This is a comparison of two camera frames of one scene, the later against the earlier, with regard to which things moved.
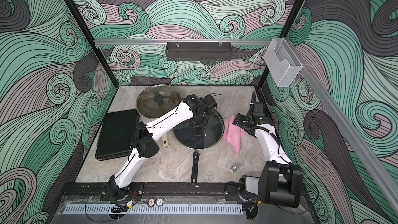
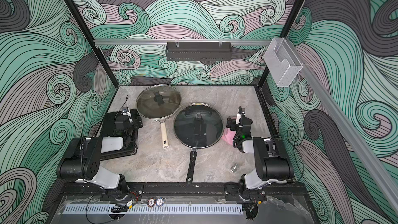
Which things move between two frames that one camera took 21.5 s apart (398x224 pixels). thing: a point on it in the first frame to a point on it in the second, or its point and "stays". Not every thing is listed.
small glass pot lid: (154, 101) stays
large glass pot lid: (193, 138) stays
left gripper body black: (201, 122) to (134, 126)
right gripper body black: (243, 121) to (233, 126)
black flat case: (117, 134) stays
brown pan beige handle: (165, 140) stays
